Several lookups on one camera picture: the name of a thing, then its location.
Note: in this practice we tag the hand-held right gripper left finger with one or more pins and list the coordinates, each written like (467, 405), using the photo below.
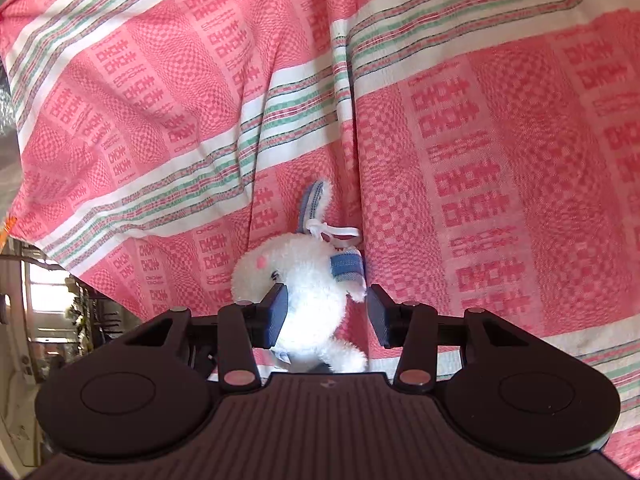
(275, 315)

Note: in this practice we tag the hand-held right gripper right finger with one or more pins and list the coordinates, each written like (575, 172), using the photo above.
(380, 320)

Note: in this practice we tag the white plush rabbit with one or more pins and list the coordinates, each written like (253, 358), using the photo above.
(310, 280)

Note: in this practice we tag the pink printed blanket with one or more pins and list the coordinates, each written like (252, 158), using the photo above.
(450, 135)

